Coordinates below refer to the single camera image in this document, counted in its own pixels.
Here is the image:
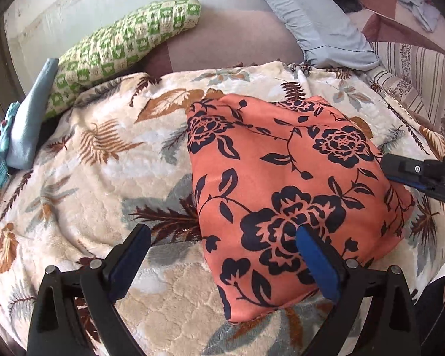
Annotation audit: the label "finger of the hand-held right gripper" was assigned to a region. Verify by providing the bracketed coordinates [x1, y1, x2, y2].
[417, 183, 445, 206]
[381, 153, 445, 188]

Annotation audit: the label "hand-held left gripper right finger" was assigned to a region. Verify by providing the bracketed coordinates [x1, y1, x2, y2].
[296, 225, 422, 356]

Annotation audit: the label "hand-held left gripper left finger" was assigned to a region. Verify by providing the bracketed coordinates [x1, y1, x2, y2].
[27, 224, 152, 356]

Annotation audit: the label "orange black floral pillow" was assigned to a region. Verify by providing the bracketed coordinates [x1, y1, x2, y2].
[187, 94, 416, 323]

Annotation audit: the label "cream leaf-print blanket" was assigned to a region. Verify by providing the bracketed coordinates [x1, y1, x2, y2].
[0, 61, 445, 356]

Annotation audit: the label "striped floral cushion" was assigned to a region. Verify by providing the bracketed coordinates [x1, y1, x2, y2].
[369, 40, 445, 147]

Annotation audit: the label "person's dark pants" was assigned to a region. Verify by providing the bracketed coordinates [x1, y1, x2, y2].
[413, 265, 445, 347]

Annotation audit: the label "brown geometric blanket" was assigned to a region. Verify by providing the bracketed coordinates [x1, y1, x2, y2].
[350, 0, 445, 58]

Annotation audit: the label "small light blue cloth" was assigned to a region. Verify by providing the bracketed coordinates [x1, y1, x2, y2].
[395, 0, 442, 33]

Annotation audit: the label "grey-blue pillow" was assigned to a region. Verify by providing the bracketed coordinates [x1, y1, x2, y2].
[238, 0, 381, 70]

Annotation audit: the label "folded blue cloth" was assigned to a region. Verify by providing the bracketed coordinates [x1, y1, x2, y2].
[5, 57, 60, 169]

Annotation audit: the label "teal patterned knit cloth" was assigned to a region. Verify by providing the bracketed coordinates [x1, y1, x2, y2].
[0, 102, 19, 188]

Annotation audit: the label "green checkered pillow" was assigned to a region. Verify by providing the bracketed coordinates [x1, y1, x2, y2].
[44, 0, 201, 119]

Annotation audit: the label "mauve bed sheet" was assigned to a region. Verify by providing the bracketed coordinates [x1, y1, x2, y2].
[143, 7, 305, 78]

